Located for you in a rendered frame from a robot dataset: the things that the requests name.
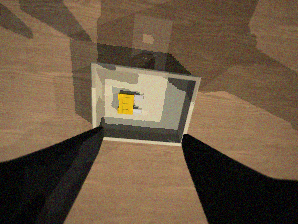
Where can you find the yellow fuse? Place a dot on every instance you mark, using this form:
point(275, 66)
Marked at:
point(126, 102)

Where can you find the cream open-top tray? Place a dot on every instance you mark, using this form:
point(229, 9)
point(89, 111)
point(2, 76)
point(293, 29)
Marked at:
point(168, 101)

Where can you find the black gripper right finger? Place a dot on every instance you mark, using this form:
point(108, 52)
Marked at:
point(232, 193)

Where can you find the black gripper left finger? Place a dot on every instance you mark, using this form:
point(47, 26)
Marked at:
point(41, 187)

